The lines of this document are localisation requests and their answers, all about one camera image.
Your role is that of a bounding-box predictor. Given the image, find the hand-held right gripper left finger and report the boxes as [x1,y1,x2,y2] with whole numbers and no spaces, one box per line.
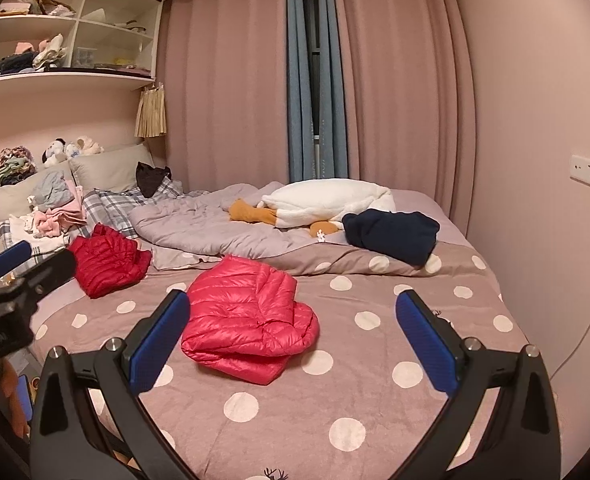
[29,289,192,480]

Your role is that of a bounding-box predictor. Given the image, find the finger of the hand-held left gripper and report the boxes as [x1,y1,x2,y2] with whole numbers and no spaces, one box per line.
[0,240,33,283]
[0,248,78,307]

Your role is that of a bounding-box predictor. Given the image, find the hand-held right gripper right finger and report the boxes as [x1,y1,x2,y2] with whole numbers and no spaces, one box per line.
[395,289,562,480]

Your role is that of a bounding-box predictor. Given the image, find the pink hooded down jacket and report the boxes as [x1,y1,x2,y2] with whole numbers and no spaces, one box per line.
[181,255,321,386]

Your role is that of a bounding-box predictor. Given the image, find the pink and white small clothes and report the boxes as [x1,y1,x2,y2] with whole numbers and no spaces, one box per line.
[22,210,70,238]

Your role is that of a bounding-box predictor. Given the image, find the pink folded clothes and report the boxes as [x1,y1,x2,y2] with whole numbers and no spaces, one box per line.
[50,185,88,226]

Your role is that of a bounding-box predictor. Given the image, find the dark clothes pile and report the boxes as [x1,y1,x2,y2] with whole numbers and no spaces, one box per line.
[0,50,40,78]

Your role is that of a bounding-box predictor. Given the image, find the white folded garment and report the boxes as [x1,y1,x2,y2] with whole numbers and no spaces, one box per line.
[10,212,76,261]

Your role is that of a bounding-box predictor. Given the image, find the plaid pillow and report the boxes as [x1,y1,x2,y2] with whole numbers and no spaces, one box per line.
[0,215,83,281]

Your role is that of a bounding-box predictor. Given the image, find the brown polka-dot blanket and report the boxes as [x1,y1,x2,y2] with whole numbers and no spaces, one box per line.
[32,242,531,480]

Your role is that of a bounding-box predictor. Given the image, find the red down jacket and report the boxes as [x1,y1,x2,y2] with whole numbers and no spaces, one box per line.
[68,223,153,300]

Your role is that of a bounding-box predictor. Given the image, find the grey folded garment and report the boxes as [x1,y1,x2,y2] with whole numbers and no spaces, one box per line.
[27,169,76,208]

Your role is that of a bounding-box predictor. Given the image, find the plaid blanket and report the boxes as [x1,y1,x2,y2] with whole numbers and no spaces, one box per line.
[82,180,183,241]

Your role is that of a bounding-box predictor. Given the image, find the floral patterned cloth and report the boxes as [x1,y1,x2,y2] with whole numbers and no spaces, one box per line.
[0,146,38,188]

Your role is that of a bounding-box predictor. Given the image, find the navy garment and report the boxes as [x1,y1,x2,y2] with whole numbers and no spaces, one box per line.
[342,208,441,266]

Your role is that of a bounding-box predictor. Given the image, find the black and white plush dog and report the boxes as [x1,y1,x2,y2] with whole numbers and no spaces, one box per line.
[42,137,68,168]

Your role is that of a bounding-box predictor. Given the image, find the grey quilt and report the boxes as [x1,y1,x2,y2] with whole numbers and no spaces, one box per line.
[129,181,456,271]

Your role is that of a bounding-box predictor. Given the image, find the black garment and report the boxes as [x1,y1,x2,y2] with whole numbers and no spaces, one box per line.
[136,161,172,198]

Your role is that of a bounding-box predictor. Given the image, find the white goose plush toy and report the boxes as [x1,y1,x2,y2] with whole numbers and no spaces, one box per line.
[229,178,396,238]

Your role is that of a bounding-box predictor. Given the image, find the cream cloth bundle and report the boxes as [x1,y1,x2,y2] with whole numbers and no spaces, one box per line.
[32,34,70,68]

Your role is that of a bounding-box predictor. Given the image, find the pink curtain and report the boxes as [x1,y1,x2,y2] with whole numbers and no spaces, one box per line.
[330,0,476,236]
[162,0,291,193]

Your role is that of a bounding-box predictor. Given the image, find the blue curtain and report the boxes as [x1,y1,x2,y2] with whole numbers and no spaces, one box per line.
[315,0,351,183]
[286,0,317,186]

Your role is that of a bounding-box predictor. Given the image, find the white wall shelf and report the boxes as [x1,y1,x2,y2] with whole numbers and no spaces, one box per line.
[0,0,163,92]

